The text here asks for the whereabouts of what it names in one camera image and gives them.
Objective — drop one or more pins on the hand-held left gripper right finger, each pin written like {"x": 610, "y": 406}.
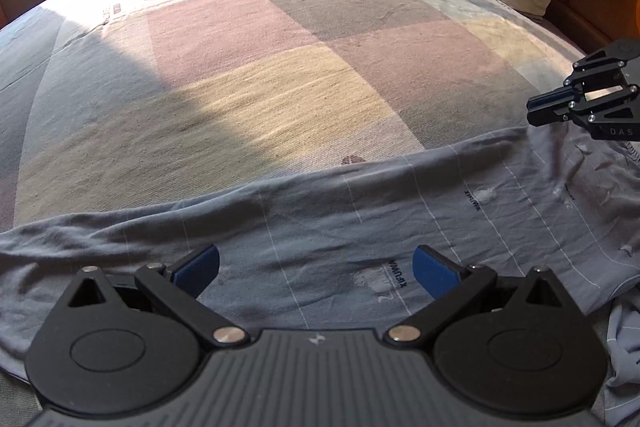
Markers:
{"x": 432, "y": 274}

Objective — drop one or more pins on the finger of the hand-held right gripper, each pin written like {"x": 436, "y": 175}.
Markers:
{"x": 550, "y": 99}
{"x": 550, "y": 116}

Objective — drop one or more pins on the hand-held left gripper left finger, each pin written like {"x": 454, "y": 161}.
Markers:
{"x": 197, "y": 269}

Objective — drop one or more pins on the grey pants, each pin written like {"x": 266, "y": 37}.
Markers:
{"x": 320, "y": 227}

